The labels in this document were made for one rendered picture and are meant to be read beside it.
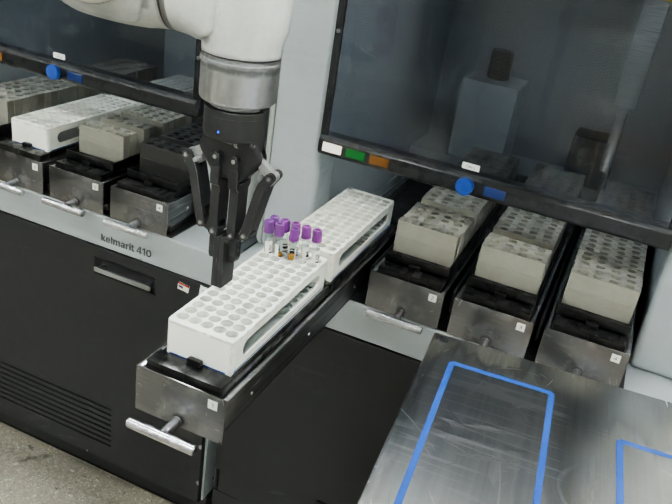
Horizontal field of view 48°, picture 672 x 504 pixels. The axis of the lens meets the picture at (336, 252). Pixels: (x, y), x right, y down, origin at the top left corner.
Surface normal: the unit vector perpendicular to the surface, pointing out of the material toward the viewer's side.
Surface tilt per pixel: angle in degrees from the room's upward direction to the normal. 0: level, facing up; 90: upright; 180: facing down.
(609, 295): 90
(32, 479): 0
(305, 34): 90
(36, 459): 0
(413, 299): 90
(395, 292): 90
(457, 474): 0
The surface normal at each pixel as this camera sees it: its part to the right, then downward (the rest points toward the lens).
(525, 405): 0.14, -0.89
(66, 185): -0.40, 0.35
